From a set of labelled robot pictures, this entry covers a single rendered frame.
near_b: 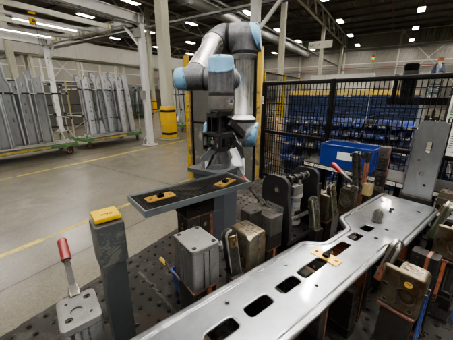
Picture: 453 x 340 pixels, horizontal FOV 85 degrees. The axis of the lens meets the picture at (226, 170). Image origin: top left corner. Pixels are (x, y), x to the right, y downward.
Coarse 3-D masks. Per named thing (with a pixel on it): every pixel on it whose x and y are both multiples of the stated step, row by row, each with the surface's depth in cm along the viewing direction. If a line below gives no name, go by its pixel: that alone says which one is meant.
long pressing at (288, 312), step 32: (352, 224) 89; (384, 224) 89; (416, 224) 89; (288, 256) 71; (352, 256) 71; (224, 288) 59; (256, 288) 60; (320, 288) 60; (192, 320) 51; (224, 320) 51; (256, 320) 51; (288, 320) 51
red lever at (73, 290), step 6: (60, 240) 55; (66, 240) 56; (60, 246) 55; (66, 246) 55; (60, 252) 54; (66, 252) 54; (66, 258) 53; (66, 264) 53; (66, 270) 52; (72, 276) 52; (72, 282) 51; (72, 288) 50; (78, 288) 50; (72, 294) 49; (78, 294) 50
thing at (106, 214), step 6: (96, 210) 64; (102, 210) 64; (108, 210) 64; (114, 210) 64; (96, 216) 61; (102, 216) 61; (108, 216) 61; (114, 216) 61; (120, 216) 62; (96, 222) 59; (102, 222) 60
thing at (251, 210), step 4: (244, 208) 79; (248, 208) 79; (252, 208) 79; (256, 208) 79; (244, 212) 78; (248, 212) 77; (252, 212) 77; (256, 212) 77; (260, 212) 78; (244, 216) 78; (248, 216) 77; (252, 216) 76; (256, 216) 78; (260, 216) 79; (244, 220) 79; (248, 220) 77; (252, 220) 77; (256, 220) 78; (260, 220) 79; (256, 224) 78; (260, 224) 80
